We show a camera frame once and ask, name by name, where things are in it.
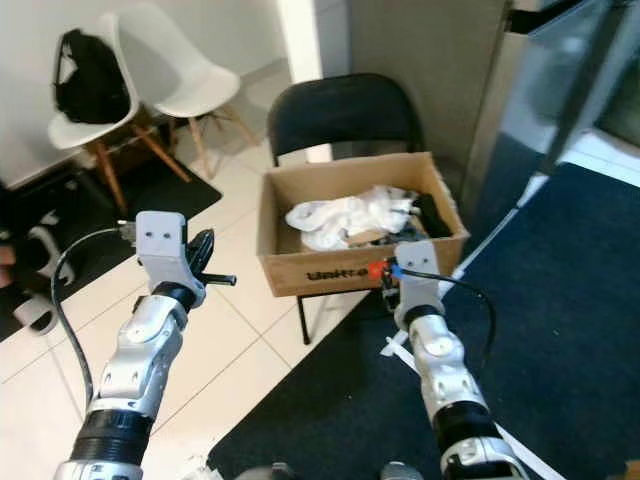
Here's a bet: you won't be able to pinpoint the dark glass door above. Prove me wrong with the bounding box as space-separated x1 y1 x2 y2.
458 0 640 206

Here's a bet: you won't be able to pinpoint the black trash item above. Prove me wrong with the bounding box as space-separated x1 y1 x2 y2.
408 192 455 242

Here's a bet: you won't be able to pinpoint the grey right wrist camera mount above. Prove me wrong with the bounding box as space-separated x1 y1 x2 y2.
390 241 443 317

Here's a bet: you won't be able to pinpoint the black folding chair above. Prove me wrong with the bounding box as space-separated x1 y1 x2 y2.
266 72 427 347

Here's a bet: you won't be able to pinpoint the black floor mat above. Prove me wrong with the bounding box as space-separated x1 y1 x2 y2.
0 153 223 339

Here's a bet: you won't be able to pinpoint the crumpled white plastic trash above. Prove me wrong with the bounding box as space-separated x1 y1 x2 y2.
284 186 419 252

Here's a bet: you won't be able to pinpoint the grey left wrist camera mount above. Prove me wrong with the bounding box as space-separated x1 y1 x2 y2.
135 211 192 292

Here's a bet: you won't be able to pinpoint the dark blue carpet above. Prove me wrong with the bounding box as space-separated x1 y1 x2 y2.
207 160 640 480

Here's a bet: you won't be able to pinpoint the white shell chair wooden legs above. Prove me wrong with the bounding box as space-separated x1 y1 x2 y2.
116 1 263 183
47 11 193 213

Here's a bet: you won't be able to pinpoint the black backpack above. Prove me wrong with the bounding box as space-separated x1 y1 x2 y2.
54 29 134 126

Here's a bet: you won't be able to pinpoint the white slipper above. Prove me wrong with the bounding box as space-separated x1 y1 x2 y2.
13 294 58 338
18 224 63 293

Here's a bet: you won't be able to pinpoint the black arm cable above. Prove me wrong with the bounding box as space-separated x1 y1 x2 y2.
50 226 141 386
390 262 498 373

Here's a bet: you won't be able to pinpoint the brown cardboard box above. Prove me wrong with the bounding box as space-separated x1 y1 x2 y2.
256 151 472 299

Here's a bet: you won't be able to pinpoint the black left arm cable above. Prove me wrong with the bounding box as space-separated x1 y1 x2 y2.
50 226 141 386

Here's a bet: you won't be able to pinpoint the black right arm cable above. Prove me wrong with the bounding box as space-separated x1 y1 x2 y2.
390 262 498 373

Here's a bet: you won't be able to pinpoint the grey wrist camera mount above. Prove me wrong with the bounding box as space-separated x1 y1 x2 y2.
135 211 192 292
390 241 443 317

